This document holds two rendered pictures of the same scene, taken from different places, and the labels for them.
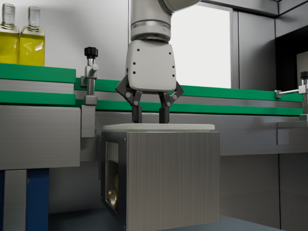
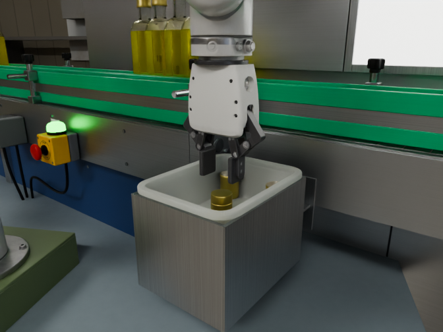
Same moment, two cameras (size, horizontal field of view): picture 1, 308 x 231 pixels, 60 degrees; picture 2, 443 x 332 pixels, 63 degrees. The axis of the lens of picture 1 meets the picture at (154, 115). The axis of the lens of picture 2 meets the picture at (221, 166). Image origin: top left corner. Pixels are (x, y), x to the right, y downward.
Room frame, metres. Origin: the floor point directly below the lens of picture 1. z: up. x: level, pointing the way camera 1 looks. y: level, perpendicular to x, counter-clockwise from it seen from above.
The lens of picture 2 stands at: (0.27, -0.44, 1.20)
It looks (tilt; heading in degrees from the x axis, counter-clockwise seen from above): 18 degrees down; 59
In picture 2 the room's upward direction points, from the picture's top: straight up
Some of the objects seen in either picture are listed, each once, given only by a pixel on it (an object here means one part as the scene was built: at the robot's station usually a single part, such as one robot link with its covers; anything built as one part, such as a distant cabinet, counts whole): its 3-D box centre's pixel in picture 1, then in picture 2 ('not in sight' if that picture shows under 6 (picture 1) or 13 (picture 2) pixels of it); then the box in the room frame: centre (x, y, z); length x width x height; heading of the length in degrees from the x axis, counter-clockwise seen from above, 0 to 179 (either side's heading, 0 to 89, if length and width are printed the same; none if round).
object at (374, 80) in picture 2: not in sight; (375, 95); (0.87, 0.00, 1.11); 0.07 x 0.04 x 0.13; 21
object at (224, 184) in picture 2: not in sight; (229, 184); (0.60, 0.08, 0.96); 0.04 x 0.04 x 0.04
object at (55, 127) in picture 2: not in sight; (56, 127); (0.38, 0.52, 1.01); 0.05 x 0.05 x 0.03
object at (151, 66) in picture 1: (151, 65); (221, 94); (0.54, 0.01, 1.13); 0.10 x 0.07 x 0.11; 110
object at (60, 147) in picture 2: not in sight; (58, 147); (0.38, 0.52, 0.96); 0.07 x 0.07 x 0.07; 21
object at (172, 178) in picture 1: (147, 168); (233, 223); (0.57, 0.01, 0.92); 0.27 x 0.17 x 0.15; 21
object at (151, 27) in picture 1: (151, 35); (222, 48); (0.54, 0.00, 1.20); 0.09 x 0.08 x 0.03; 110
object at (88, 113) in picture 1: (86, 122); (212, 143); (0.61, 0.15, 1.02); 0.09 x 0.04 x 0.07; 21
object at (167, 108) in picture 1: (168, 110); (242, 161); (0.56, -0.03, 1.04); 0.03 x 0.03 x 0.07; 20
